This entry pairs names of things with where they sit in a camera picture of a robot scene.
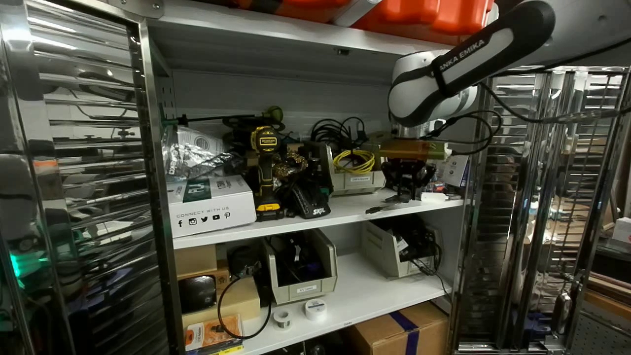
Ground white label printer device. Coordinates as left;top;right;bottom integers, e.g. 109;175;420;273
261;228;341;305

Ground thin black cable loop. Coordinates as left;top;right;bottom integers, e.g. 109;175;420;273
213;269;276;342

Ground orange booklet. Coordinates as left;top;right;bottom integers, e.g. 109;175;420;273
182;311;247;355

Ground black cable bundle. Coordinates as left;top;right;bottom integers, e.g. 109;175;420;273
308;113;371;157

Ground yellow black cordless drill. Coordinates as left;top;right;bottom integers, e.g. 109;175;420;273
245;121;300;220

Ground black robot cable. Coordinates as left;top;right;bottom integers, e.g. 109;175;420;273
424;62;631;159

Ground white box with icons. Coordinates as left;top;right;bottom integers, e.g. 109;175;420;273
166;171;259;240

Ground stainless steel tray rack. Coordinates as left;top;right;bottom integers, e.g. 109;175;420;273
458;62;631;355
0;0;168;355

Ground black battery charger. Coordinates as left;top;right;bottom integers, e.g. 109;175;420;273
284;141;335;220

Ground tan cardboard box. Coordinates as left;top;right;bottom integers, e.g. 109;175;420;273
182;271;264;328

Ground metal shelving unit frame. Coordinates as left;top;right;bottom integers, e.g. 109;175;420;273
97;0;495;355

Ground crumpled silver bag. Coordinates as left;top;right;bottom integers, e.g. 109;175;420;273
160;123;233;183

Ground white shelf board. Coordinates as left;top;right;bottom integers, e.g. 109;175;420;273
148;0;458;58
235;250;458;355
170;186;468;252

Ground dark green power tool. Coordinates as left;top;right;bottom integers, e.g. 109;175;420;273
176;102;286;143

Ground black round device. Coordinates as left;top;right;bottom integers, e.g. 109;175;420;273
178;271;219;315

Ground white tape roll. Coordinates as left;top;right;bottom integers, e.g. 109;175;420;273
270;307;294;328
302;297;330;321

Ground coiled yellow cable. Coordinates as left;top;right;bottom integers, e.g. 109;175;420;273
331;147;379;177

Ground cardboard box with blue tape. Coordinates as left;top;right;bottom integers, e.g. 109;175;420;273
343;299;458;355

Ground black cables in bin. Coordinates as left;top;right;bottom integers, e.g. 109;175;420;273
278;230;331;287
387;212;450;277

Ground black power adapter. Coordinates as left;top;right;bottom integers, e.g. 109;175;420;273
225;240;268;279

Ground grey storage bin yellow cable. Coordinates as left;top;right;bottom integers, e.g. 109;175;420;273
330;145;391;196

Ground short black cable with connector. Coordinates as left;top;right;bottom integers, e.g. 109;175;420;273
363;202;399;216

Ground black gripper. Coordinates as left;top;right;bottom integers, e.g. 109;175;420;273
381;159;438;204

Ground white strap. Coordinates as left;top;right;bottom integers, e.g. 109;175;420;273
330;0;385;29

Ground orange plastic case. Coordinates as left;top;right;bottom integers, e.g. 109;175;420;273
353;0;497;37

